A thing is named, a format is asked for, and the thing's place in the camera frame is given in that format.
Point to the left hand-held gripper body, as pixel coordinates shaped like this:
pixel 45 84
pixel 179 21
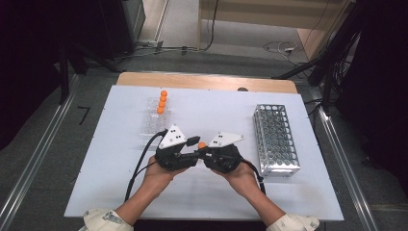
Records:
pixel 173 138

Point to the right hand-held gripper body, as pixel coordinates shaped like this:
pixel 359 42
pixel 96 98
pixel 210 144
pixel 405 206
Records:
pixel 224 139

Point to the clear plastic tube rack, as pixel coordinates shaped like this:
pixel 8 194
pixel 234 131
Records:
pixel 154 123

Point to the metal tube rack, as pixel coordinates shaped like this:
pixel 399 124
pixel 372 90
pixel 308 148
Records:
pixel 277 138

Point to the person's left hand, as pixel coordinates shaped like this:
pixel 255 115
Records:
pixel 160 176

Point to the person's right hand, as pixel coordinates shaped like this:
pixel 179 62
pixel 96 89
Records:
pixel 240 179

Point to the white board sheet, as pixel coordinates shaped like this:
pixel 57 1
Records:
pixel 208 106

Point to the dark table grommet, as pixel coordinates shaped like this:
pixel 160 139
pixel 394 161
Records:
pixel 242 89

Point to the grey power strip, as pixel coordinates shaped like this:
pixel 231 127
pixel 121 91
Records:
pixel 149 44

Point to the person's left patterned sleeve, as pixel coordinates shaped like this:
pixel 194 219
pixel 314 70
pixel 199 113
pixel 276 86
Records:
pixel 107 221

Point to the person's patterned sleeve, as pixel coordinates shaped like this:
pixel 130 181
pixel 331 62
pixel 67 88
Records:
pixel 293 223
pixel 107 221

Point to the person's right patterned sleeve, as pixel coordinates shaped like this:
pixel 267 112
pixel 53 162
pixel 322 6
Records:
pixel 293 223

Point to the dark cabinet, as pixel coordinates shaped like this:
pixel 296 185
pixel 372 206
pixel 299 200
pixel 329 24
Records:
pixel 122 29

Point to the black metal stand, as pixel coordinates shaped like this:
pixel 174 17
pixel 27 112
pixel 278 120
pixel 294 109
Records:
pixel 64 73

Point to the light wooden furniture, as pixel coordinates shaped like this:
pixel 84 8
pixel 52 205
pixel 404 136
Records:
pixel 272 12

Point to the dark curtain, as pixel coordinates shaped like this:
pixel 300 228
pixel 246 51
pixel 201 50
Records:
pixel 381 80
pixel 22 64

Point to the metal floor rail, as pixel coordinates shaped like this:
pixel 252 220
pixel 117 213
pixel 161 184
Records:
pixel 346 166
pixel 35 150

